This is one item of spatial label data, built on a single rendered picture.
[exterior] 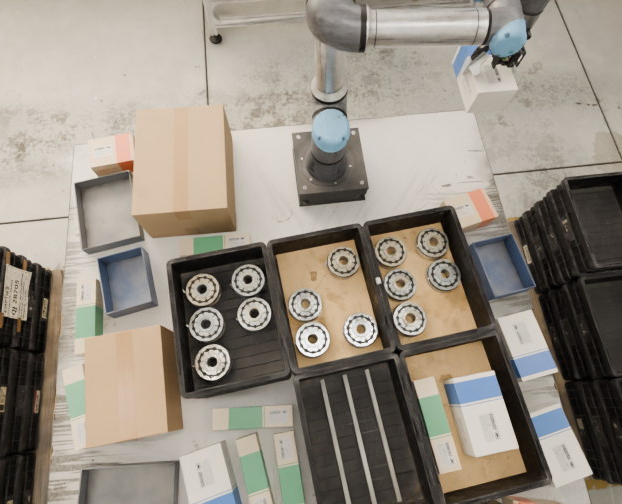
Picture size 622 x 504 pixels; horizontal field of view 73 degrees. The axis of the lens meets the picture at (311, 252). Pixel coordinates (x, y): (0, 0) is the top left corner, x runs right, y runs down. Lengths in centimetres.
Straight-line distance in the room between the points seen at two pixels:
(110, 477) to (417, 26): 146
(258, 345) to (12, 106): 235
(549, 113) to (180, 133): 227
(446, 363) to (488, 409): 17
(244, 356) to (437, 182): 96
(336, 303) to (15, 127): 233
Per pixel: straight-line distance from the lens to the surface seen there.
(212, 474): 136
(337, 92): 139
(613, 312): 221
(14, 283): 212
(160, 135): 156
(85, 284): 158
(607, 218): 221
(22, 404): 216
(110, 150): 175
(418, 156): 174
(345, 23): 103
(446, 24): 107
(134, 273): 158
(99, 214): 172
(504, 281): 163
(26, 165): 292
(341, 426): 129
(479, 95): 139
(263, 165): 166
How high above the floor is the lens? 212
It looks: 70 degrees down
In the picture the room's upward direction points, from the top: 3 degrees clockwise
